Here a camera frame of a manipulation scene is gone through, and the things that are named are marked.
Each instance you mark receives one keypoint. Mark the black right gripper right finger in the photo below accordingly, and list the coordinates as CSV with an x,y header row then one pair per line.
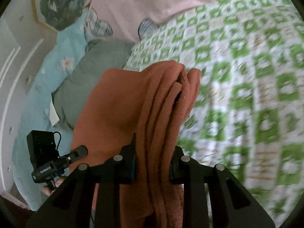
x,y
213,197

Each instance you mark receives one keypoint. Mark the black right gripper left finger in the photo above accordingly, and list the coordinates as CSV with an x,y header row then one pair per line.
x,y
89,192

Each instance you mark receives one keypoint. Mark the orange-red cloth garment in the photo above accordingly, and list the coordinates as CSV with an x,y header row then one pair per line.
x,y
149,107

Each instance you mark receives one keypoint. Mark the person's left hand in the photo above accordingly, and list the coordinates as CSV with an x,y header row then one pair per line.
x,y
49,190

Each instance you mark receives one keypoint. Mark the light blue floral bedsheet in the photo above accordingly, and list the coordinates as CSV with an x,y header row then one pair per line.
x,y
58,64

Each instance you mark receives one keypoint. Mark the green white patterned quilt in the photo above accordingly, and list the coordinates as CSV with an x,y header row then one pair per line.
x,y
249,111

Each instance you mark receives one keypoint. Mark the grey-green pillow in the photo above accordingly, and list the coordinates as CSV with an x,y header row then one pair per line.
x,y
70,98

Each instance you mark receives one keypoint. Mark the gold framed picture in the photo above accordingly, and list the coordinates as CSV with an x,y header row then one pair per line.
x,y
57,14

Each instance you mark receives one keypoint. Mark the pink pillow with plaid hearts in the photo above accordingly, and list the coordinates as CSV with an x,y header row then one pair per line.
x,y
132,20

